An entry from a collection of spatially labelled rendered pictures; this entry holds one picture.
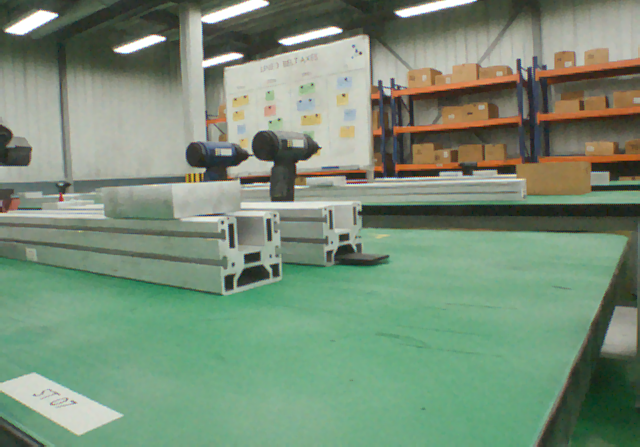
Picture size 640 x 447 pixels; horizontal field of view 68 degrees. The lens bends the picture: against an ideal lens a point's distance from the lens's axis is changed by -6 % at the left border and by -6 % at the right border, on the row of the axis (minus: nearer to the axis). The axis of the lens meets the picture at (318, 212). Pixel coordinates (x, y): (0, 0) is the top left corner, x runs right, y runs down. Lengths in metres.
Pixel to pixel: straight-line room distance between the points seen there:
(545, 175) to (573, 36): 8.90
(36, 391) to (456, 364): 0.27
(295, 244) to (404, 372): 0.43
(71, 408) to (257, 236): 0.35
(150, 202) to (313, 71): 3.50
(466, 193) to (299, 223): 1.46
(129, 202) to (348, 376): 0.43
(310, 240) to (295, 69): 3.52
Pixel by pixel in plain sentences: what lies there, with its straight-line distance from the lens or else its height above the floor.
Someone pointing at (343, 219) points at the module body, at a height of 0.84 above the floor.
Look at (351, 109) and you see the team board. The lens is 3.83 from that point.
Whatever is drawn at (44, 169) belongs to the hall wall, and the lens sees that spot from 13.34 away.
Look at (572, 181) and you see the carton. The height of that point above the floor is 0.84.
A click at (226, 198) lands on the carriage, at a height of 0.88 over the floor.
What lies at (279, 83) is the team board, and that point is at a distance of 4.28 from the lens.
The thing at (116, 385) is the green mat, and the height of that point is 0.78.
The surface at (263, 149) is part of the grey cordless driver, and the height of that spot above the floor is 0.96.
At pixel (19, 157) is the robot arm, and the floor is 0.99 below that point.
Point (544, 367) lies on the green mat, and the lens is 0.34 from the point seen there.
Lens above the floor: 0.90
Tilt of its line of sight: 4 degrees down
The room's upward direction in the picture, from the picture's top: 3 degrees counter-clockwise
